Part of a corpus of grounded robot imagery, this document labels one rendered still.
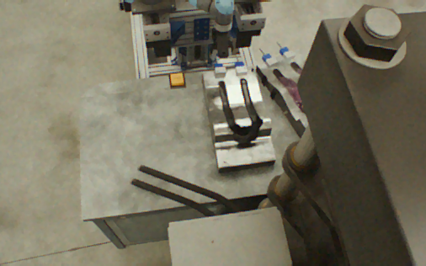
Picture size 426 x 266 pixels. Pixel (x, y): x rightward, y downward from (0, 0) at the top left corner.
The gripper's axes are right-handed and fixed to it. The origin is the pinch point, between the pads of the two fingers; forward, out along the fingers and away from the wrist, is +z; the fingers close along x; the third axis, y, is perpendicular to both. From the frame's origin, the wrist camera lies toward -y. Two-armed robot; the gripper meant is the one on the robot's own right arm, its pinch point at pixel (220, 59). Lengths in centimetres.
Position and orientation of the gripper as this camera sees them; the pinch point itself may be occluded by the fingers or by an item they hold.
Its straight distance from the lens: 187.5
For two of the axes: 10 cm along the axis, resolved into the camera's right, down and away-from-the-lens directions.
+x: -9.9, 1.2, -1.1
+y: -1.6, -8.8, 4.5
